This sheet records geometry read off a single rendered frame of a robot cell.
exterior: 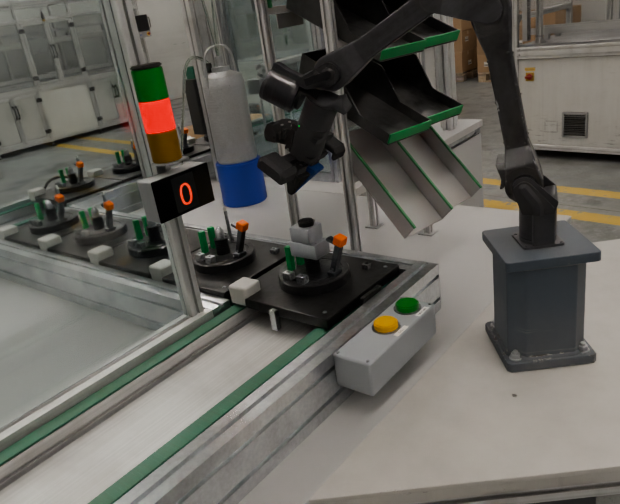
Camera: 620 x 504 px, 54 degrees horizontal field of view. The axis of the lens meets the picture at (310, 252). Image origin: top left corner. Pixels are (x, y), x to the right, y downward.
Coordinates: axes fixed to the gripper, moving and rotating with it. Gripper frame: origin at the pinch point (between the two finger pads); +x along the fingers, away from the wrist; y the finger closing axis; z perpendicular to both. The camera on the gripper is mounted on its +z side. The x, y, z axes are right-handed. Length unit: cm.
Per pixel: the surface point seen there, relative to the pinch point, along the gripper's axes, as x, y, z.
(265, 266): 24.4, -1.1, 0.5
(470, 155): 62, -172, 15
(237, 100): 35, -59, 63
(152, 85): -13.2, 20.1, 18.5
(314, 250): 9.0, 2.2, -10.1
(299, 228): 7.3, 1.9, -5.4
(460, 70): 273, -816, 251
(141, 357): 24.9, 33.5, -2.0
